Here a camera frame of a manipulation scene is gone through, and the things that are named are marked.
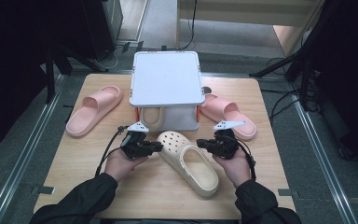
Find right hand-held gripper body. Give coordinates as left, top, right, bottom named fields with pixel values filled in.
left=212, top=119, right=249, bottom=161

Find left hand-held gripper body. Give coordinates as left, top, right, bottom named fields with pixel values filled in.
left=119, top=120, right=152, bottom=161

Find cream clog with holes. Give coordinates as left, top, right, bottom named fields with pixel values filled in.
left=139, top=105, right=166, bottom=130
left=156, top=130, right=221, bottom=199

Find pink slide slipper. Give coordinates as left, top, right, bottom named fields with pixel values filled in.
left=199, top=93, right=258, bottom=142
left=65, top=85, right=124, bottom=138

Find grey two-tier shoe rack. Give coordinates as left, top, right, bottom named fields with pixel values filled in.
left=129, top=50, right=206, bottom=133

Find person's left hand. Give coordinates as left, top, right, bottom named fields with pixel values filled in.
left=104, top=148, right=150, bottom=183

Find person's right hand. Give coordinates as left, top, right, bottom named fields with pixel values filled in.
left=213, top=148, right=253, bottom=189

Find black tripod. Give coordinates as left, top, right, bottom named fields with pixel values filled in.
left=249, top=43, right=327, bottom=82

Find black metal stand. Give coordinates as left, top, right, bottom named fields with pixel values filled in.
left=43, top=43, right=110, bottom=105

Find dark cabinet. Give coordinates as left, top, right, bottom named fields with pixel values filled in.
left=83, top=0, right=124, bottom=62

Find left hand-held gripper black cable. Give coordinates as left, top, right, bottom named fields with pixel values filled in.
left=94, top=125, right=130, bottom=177

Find hand-held gripper black cable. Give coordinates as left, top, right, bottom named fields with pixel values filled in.
left=94, top=125, right=130, bottom=177
left=229, top=134, right=257, bottom=182

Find right hand-held gripper black cable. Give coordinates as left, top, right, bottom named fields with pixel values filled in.
left=229, top=134, right=257, bottom=182

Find black floor cables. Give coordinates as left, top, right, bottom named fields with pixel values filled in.
left=268, top=88, right=302, bottom=120

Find grey metal bracket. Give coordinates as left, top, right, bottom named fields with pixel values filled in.
left=278, top=188, right=300, bottom=198
left=31, top=185, right=56, bottom=195

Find white floor cable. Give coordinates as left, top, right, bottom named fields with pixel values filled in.
left=94, top=46, right=120, bottom=70

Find metal floor rail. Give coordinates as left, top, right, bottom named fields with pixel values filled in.
left=0, top=74, right=68, bottom=224
left=287, top=77, right=358, bottom=224

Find black hanging cable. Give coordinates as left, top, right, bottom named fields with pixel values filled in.
left=180, top=0, right=199, bottom=51

